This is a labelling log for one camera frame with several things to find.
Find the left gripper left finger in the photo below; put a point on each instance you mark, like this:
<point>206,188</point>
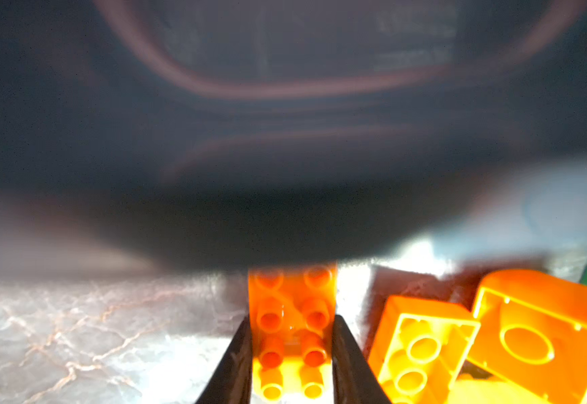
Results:
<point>231,381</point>

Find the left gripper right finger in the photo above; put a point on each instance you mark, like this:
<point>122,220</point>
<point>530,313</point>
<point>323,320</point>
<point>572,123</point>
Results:
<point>353,380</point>

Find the orange 2x4 lego brick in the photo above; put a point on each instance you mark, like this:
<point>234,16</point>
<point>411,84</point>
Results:
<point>292,312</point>

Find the orange small lego brick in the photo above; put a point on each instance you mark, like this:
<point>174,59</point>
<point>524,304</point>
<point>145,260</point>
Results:
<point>533,333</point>

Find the dark teal container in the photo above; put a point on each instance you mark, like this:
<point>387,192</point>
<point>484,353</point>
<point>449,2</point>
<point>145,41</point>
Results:
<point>225,134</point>

